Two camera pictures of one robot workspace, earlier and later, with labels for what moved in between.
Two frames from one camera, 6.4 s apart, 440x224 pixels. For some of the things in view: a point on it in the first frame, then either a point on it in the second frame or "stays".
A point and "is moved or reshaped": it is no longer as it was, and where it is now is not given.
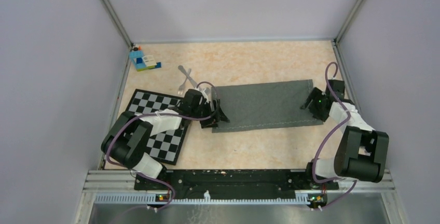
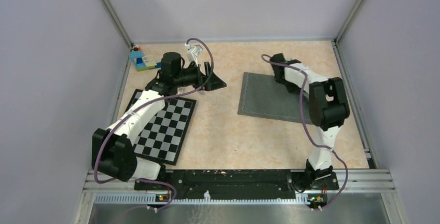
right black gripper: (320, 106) → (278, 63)
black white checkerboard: (166, 147) stays
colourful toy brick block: (142, 63) stays
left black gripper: (220, 115) → (212, 82)
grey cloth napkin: (265, 106) is moved or reshaped
